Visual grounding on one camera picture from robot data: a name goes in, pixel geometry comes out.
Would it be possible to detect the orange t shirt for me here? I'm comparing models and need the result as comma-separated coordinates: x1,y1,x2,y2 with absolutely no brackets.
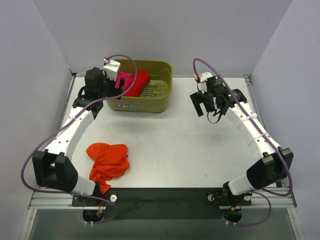
86,142,130,195

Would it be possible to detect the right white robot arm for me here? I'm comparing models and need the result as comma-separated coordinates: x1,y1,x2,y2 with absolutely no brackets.
190,72,294,204

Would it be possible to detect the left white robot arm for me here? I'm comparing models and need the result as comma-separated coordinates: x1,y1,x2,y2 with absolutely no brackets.
32,62,125,206

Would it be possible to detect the rolled pink t shirt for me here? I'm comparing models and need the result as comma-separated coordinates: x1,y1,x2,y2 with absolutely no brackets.
114,71,136,97

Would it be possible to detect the rolled red t shirt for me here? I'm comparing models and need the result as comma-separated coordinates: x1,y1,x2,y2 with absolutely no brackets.
124,70,150,97

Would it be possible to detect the olive green plastic basket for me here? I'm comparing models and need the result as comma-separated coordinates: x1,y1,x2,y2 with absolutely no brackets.
106,59,173,113

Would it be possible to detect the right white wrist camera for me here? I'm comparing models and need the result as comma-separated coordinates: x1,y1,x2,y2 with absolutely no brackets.
197,72,213,93

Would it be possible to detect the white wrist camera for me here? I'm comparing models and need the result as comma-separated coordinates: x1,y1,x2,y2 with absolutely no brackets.
197,72,213,93
102,59,121,81

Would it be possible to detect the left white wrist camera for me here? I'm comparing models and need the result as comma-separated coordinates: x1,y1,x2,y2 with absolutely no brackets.
102,59,121,81

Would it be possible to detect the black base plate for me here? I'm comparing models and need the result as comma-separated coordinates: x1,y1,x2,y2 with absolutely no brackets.
71,187,252,220

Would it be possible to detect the aluminium front rail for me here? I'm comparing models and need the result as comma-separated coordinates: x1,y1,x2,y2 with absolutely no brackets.
29,187,297,209

